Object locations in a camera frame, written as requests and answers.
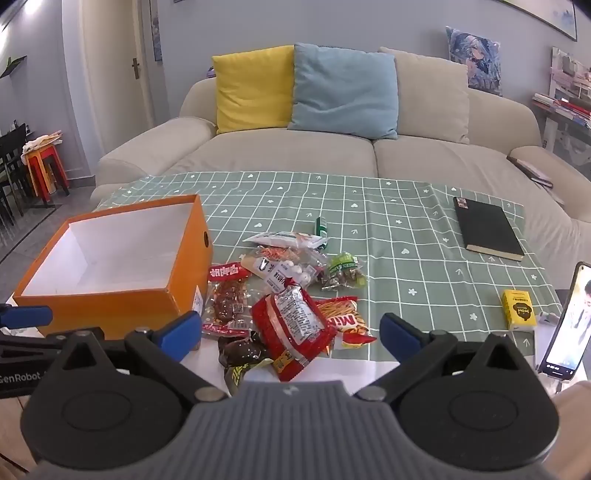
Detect white green snack packet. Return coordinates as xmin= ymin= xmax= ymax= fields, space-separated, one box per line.
xmin=242 ymin=231 xmax=329 ymax=253

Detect yellow red stick snack packet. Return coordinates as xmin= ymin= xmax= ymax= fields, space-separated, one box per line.
xmin=314 ymin=298 xmax=378 ymax=350

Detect white door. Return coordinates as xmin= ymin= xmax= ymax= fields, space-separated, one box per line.
xmin=81 ymin=0 xmax=155 ymax=153

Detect clear quail egg packet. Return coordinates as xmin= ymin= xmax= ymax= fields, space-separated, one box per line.
xmin=277 ymin=261 xmax=325 ymax=290

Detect framed wall painting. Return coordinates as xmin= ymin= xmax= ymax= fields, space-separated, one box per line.
xmin=499 ymin=0 xmax=580 ymax=42

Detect beige cushion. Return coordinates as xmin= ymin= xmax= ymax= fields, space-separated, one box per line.
xmin=379 ymin=46 xmax=471 ymax=144

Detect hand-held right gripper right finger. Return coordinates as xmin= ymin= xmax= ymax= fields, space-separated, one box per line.
xmin=355 ymin=313 xmax=543 ymax=401

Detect anime print pillow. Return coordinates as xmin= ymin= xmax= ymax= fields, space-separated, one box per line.
xmin=445 ymin=25 xmax=503 ymax=97

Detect smartphone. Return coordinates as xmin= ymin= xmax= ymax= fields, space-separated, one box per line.
xmin=536 ymin=261 xmax=591 ymax=382

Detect meat snack packet red label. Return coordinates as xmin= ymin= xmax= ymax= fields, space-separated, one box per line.
xmin=205 ymin=262 xmax=253 ymax=341

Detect black dining chair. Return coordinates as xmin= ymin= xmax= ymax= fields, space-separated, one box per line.
xmin=0 ymin=124 xmax=29 ymax=227

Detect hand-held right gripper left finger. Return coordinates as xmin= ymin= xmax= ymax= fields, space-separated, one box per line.
xmin=46 ymin=310 xmax=229 ymax=402

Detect book on sofa arm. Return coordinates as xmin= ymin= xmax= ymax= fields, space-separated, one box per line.
xmin=506 ymin=154 xmax=554 ymax=188

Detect orange cardboard box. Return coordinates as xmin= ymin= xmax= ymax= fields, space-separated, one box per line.
xmin=13 ymin=194 xmax=214 ymax=340

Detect black notebook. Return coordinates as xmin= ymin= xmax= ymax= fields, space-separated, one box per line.
xmin=452 ymin=196 xmax=526 ymax=262

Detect small yellow box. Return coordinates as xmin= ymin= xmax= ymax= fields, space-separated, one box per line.
xmin=501 ymin=289 xmax=537 ymax=331

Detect yellow pillow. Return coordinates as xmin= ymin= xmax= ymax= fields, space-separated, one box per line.
xmin=212 ymin=45 xmax=295 ymax=134

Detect clear orange mixed snack packet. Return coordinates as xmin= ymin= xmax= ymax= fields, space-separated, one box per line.
xmin=252 ymin=246 xmax=324 ymax=273

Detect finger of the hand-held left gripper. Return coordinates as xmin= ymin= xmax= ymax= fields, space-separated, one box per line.
xmin=0 ymin=305 xmax=53 ymax=329

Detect stack of books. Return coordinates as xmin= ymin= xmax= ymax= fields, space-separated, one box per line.
xmin=531 ymin=46 xmax=591 ymax=130

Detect light blue pillow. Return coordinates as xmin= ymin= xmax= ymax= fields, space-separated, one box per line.
xmin=287 ymin=43 xmax=400 ymax=140

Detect green raisin snack packet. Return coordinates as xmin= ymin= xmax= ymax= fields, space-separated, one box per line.
xmin=321 ymin=251 xmax=369 ymax=291

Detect stacked red orange stools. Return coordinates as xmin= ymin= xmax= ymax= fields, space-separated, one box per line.
xmin=25 ymin=144 xmax=71 ymax=205

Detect cloth bundle on stools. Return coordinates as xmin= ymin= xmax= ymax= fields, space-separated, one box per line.
xmin=22 ymin=131 xmax=64 ymax=155

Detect dark brown snack packet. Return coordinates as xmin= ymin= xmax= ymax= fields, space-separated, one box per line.
xmin=217 ymin=331 xmax=274 ymax=396

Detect wall shelf with plant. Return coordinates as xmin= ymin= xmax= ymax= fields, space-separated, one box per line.
xmin=0 ymin=55 xmax=27 ymax=80

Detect beige sofa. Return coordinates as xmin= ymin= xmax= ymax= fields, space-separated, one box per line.
xmin=90 ymin=46 xmax=591 ymax=278

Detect white black printed snack packet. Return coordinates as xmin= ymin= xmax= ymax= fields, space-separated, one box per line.
xmin=240 ymin=256 xmax=290 ymax=295

